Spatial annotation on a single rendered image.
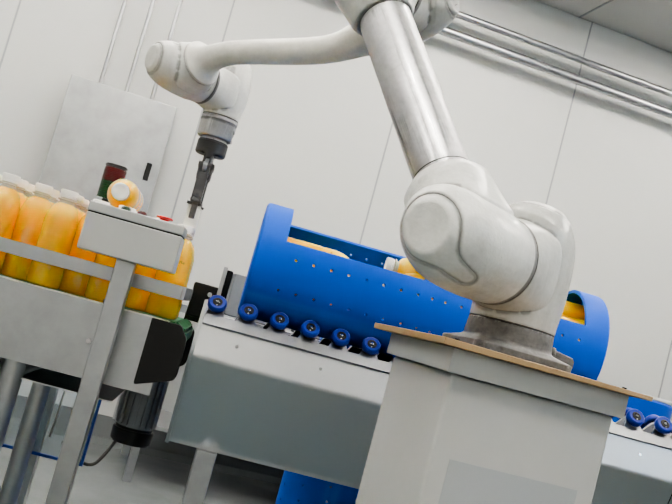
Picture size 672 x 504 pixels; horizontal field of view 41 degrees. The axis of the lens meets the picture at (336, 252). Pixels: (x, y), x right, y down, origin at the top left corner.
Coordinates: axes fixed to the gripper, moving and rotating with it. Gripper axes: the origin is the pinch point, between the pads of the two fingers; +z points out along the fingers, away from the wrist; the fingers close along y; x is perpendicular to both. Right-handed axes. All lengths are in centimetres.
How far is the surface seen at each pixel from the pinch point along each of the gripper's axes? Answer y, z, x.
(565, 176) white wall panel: 348, -121, -205
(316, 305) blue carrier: -11.2, 12.1, -33.8
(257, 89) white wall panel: 319, -111, 4
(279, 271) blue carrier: -13.0, 6.9, -23.4
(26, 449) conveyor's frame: 19, 66, 25
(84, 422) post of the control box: -30, 48, 8
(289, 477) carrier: 33, 59, -43
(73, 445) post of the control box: -30, 53, 8
